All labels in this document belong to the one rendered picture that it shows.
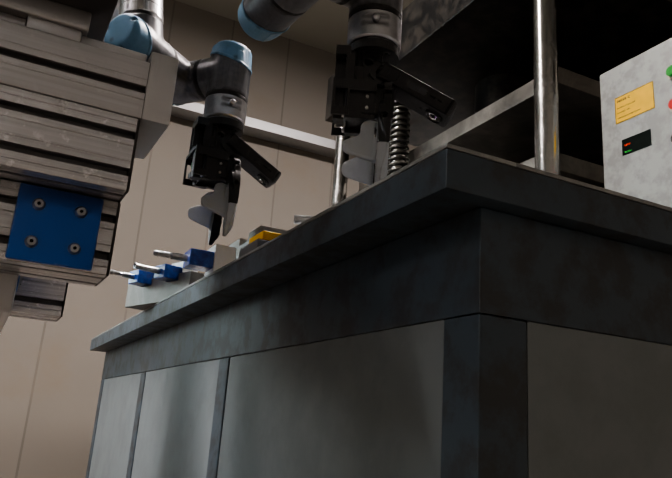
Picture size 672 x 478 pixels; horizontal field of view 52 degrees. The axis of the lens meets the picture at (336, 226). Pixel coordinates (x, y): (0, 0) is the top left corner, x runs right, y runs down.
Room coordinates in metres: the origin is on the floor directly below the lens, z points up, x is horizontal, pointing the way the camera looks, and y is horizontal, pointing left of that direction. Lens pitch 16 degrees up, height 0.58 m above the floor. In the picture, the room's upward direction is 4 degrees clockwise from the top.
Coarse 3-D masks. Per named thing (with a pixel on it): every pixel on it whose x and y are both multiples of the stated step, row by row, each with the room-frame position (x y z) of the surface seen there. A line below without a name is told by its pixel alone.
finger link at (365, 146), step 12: (360, 132) 0.80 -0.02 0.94; (372, 132) 0.80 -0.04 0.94; (348, 144) 0.80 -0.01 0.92; (360, 144) 0.80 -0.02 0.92; (372, 144) 0.80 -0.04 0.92; (384, 144) 0.79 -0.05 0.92; (360, 156) 0.79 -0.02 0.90; (372, 156) 0.79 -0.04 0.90; (384, 156) 0.79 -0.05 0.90; (384, 168) 0.79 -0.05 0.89
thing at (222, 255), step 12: (156, 252) 1.08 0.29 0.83; (168, 252) 1.09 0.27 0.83; (192, 252) 1.09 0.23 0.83; (204, 252) 1.10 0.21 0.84; (216, 252) 1.11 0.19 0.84; (228, 252) 1.12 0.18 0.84; (192, 264) 1.09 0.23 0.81; (204, 264) 1.10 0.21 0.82; (216, 264) 1.11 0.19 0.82; (204, 276) 1.15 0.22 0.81
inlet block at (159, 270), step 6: (138, 264) 1.33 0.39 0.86; (162, 264) 1.37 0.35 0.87; (168, 264) 1.36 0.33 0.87; (174, 264) 1.41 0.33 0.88; (180, 264) 1.39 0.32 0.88; (144, 270) 1.35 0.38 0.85; (150, 270) 1.35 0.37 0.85; (156, 270) 1.36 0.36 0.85; (162, 270) 1.36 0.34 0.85; (168, 270) 1.36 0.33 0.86; (174, 270) 1.37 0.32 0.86; (180, 270) 1.38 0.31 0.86; (186, 270) 1.39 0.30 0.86; (192, 270) 1.40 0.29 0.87; (156, 276) 1.38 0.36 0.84; (162, 276) 1.36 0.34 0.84; (168, 276) 1.36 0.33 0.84; (174, 276) 1.37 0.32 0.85
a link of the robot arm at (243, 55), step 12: (216, 48) 1.10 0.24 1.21; (228, 48) 1.09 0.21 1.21; (240, 48) 1.09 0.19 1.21; (204, 60) 1.11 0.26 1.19; (216, 60) 1.09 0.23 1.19; (228, 60) 1.09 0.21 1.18; (240, 60) 1.09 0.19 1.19; (204, 72) 1.10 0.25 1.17; (216, 72) 1.09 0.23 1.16; (228, 72) 1.09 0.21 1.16; (240, 72) 1.10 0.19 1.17; (204, 84) 1.11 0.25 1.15; (216, 84) 1.09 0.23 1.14; (228, 84) 1.09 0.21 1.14; (240, 84) 1.10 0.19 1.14; (240, 96) 1.10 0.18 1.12
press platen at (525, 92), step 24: (504, 96) 1.81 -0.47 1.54; (528, 96) 1.72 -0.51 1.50; (576, 96) 1.69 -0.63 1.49; (600, 96) 1.69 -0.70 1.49; (480, 120) 1.91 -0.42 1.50; (504, 120) 1.87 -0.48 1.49; (528, 120) 1.86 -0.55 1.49; (576, 120) 1.83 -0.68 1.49; (600, 120) 1.82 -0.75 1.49; (432, 144) 2.14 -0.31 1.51; (456, 144) 2.07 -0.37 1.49; (480, 144) 2.06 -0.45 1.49; (504, 144) 2.04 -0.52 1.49; (528, 144) 2.03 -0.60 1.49; (576, 144) 2.00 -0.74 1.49; (600, 144) 1.99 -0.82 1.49
